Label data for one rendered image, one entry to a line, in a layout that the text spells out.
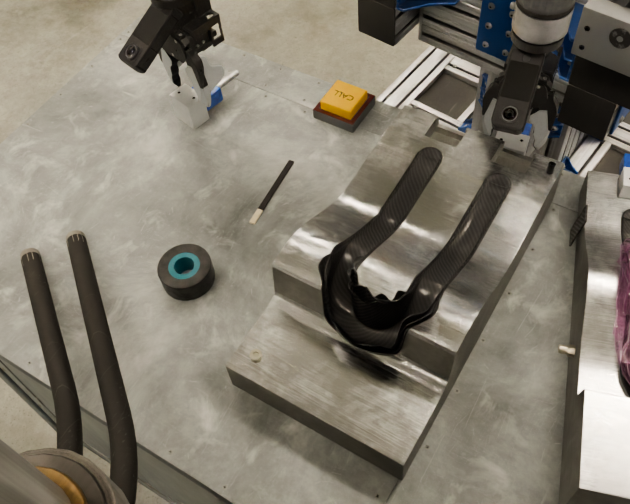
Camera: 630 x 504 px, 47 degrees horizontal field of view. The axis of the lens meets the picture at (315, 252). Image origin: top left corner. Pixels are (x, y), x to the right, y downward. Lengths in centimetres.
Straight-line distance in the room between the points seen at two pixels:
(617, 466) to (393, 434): 25
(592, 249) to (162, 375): 61
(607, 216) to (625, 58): 26
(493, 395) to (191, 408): 40
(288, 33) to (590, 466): 214
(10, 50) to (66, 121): 162
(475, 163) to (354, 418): 42
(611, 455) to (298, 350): 39
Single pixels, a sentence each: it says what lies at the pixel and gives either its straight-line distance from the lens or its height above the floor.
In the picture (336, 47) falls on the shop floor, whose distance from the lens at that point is 265.
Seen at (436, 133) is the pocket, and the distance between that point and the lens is 116.
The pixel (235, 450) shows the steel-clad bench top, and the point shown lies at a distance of 97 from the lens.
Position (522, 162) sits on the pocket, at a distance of 113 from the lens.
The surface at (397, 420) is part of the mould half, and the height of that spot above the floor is 86.
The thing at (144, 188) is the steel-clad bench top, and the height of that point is 80.
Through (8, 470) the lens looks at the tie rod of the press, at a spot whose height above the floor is 138.
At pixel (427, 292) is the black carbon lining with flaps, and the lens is 92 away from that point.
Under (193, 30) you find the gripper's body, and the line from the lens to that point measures 118.
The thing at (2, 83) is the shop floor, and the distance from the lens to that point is 286.
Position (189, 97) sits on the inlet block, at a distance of 127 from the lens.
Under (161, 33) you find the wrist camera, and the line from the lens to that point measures 116.
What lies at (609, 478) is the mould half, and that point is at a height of 91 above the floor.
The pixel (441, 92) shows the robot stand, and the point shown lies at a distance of 218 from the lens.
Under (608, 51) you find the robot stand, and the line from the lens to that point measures 123.
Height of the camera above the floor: 171
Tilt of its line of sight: 56 degrees down
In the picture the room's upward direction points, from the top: 7 degrees counter-clockwise
